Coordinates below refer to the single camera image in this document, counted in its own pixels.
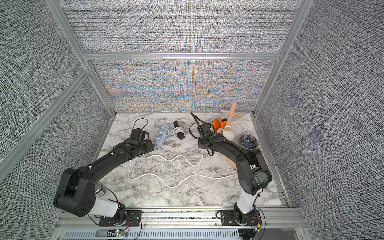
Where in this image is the pink power strip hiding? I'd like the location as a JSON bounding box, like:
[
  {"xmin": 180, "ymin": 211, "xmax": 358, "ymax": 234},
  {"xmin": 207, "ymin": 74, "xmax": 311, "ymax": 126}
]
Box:
[{"xmin": 225, "ymin": 157, "xmax": 237, "ymax": 169}]

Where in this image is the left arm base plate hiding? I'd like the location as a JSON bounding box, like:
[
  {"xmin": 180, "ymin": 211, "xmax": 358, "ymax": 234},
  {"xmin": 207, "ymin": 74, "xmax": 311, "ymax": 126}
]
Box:
[{"xmin": 98, "ymin": 210, "xmax": 142, "ymax": 227}]

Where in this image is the aluminium front rail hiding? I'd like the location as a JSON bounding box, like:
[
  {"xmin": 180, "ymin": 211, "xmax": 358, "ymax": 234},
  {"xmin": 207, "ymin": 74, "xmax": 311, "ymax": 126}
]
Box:
[{"xmin": 51, "ymin": 206, "xmax": 312, "ymax": 240}]

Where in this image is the silver cylinder on table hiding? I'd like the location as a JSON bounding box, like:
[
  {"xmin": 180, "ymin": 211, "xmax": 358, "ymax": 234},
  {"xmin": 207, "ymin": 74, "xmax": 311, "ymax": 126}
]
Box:
[{"xmin": 95, "ymin": 184, "xmax": 106, "ymax": 198}]

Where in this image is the wooden mug tree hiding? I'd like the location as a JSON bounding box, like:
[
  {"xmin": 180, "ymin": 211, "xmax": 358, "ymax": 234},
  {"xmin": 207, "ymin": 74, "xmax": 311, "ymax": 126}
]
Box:
[{"xmin": 220, "ymin": 102, "xmax": 243, "ymax": 126}]

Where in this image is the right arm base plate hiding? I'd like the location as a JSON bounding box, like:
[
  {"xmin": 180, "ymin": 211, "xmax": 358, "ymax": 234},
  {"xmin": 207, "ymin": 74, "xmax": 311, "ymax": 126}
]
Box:
[{"xmin": 218, "ymin": 210, "xmax": 263, "ymax": 226}]

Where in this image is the white mug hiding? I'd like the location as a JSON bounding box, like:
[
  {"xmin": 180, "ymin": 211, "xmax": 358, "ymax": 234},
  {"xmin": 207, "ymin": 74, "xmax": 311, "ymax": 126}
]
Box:
[{"xmin": 217, "ymin": 126, "xmax": 236, "ymax": 141}]

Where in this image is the white cord of pink strip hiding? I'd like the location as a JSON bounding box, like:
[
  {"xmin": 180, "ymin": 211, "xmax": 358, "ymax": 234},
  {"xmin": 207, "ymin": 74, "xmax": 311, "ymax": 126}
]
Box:
[{"xmin": 127, "ymin": 152, "xmax": 239, "ymax": 189}]

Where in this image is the orange mug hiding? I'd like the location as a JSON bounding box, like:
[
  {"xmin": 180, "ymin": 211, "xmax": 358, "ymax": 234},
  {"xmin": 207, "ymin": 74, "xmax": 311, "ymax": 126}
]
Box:
[{"xmin": 212, "ymin": 118, "xmax": 227, "ymax": 132}]

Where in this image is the black power strip white cord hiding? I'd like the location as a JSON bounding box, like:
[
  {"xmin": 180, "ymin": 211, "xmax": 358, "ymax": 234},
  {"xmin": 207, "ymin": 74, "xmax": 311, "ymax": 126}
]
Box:
[{"xmin": 169, "ymin": 120, "xmax": 190, "ymax": 141}]

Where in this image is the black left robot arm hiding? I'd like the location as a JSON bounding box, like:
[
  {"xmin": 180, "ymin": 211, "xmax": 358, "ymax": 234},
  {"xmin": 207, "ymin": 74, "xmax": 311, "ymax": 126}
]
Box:
[{"xmin": 53, "ymin": 128, "xmax": 154, "ymax": 223}]

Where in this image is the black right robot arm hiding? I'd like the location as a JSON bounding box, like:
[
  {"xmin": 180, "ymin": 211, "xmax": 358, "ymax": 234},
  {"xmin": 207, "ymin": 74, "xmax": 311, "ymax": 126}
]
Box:
[{"xmin": 191, "ymin": 113, "xmax": 273, "ymax": 224}]

